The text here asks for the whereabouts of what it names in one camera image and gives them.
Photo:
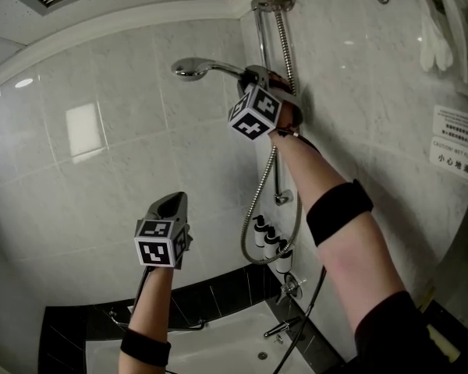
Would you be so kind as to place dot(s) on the thin dark wrist tie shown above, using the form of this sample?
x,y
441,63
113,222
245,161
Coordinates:
x,y
286,133

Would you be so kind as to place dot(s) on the small grey metal part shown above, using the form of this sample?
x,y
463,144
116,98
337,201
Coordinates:
x,y
191,68

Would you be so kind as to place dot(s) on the black elastic armband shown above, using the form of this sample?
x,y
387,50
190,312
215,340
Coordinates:
x,y
339,212
144,347

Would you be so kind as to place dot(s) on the white hanging towel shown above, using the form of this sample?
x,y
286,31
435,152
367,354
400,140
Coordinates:
x,y
437,45

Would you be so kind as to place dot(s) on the person's dark jacket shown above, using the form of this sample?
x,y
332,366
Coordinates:
x,y
394,333

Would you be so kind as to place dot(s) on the white pump bottle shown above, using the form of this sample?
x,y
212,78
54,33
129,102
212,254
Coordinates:
x,y
259,236
284,263
270,248

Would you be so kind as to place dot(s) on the chrome shower slide rail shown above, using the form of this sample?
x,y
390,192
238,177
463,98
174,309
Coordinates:
x,y
262,37

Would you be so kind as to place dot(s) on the chrome shower mixer valve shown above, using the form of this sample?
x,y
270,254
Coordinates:
x,y
292,286

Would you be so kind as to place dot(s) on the chrome bathtub spout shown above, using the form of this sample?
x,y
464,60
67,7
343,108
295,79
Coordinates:
x,y
282,327

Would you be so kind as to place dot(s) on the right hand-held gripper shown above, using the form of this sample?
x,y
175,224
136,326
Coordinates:
x,y
257,111

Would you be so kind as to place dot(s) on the white text notice sign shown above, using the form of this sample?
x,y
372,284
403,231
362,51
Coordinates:
x,y
458,127

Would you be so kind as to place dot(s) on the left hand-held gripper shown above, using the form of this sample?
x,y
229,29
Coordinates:
x,y
154,249

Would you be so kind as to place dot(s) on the person's right hand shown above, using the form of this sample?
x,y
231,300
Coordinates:
x,y
288,111

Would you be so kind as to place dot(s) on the person's left forearm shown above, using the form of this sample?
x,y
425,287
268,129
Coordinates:
x,y
148,306

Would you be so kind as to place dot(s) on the person's right forearm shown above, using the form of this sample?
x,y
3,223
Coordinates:
x,y
316,170

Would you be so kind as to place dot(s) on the round bathtub drain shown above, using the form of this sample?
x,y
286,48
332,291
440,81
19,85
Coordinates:
x,y
262,355

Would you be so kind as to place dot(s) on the chrome grab bar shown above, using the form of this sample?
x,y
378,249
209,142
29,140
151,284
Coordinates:
x,y
187,327

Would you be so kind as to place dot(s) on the chrome overflow knob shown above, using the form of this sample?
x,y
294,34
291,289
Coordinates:
x,y
279,338

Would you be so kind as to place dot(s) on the white bathtub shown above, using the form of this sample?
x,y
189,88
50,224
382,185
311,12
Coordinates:
x,y
226,349

